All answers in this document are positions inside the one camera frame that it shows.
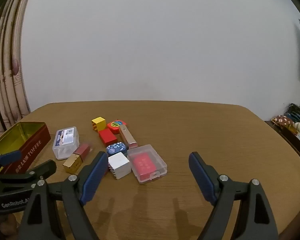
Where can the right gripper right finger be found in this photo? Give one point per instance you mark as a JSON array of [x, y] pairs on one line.
[[255, 219]]

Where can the tan rectangular box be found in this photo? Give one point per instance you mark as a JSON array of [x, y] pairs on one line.
[[127, 137]]

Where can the red gold lipstick box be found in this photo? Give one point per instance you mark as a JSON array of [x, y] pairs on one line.
[[74, 162]]

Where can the yellow cube block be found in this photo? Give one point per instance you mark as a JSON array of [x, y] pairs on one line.
[[99, 124]]

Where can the cluttered side shelf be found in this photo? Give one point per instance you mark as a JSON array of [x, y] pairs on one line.
[[283, 125]]

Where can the blue patterned small tin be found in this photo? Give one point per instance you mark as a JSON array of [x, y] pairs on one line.
[[116, 148]]

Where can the red toffee tin box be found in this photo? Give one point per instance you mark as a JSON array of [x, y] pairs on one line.
[[27, 139]]

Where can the beige patterned curtain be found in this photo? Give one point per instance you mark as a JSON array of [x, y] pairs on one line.
[[13, 101]]

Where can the red tape measure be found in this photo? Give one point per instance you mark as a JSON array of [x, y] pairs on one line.
[[114, 126]]

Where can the red rectangular block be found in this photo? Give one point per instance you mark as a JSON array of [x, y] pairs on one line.
[[107, 137]]

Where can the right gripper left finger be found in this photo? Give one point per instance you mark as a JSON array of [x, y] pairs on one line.
[[41, 218]]

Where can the white cube block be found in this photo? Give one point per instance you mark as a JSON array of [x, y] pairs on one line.
[[119, 165]]

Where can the clear case red cards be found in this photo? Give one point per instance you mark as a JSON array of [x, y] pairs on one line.
[[146, 164]]

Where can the clear box blue label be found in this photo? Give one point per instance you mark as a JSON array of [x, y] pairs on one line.
[[65, 143]]

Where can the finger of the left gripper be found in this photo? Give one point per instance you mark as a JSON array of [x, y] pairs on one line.
[[9, 158], [44, 170]]

